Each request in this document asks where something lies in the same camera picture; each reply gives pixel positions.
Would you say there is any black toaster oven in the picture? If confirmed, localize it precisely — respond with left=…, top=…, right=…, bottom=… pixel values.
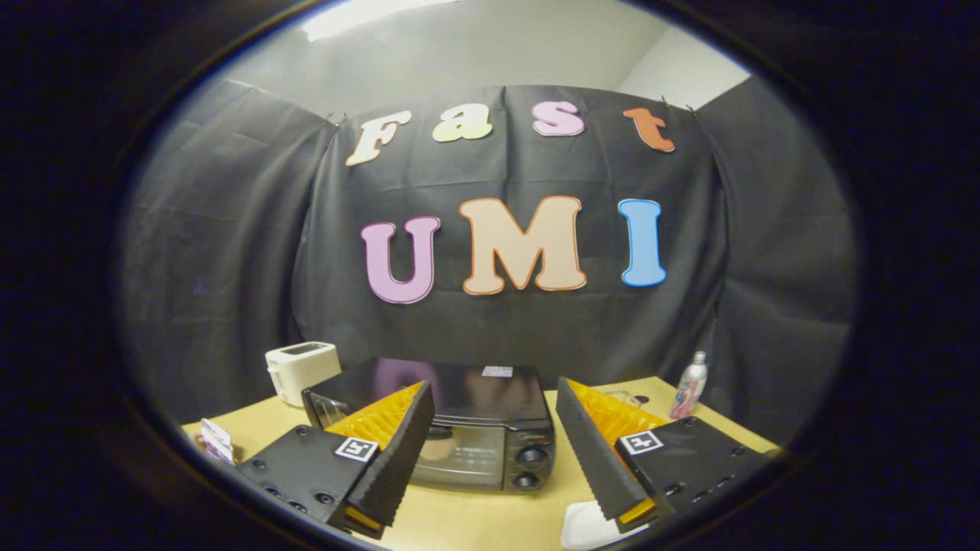
left=301, top=357, right=557, bottom=493

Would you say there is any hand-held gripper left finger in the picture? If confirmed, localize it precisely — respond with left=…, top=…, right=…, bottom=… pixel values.
left=236, top=380, right=436, bottom=540

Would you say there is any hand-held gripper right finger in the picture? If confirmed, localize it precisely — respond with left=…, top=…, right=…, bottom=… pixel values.
left=556, top=377, right=770, bottom=523

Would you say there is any pink and white bottle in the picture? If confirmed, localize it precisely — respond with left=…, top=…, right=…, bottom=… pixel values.
left=670, top=350, right=708, bottom=420

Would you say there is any small colourful packet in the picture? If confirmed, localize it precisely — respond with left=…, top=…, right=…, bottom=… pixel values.
left=199, top=418, right=237, bottom=465

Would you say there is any white slot toaster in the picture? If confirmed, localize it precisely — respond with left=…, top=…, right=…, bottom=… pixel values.
left=265, top=341, right=343, bottom=408

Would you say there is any white square plate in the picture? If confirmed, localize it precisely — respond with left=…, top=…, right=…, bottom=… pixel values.
left=560, top=501, right=652, bottom=550

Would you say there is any black backdrop cloth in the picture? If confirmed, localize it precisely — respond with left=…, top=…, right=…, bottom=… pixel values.
left=119, top=77, right=857, bottom=445

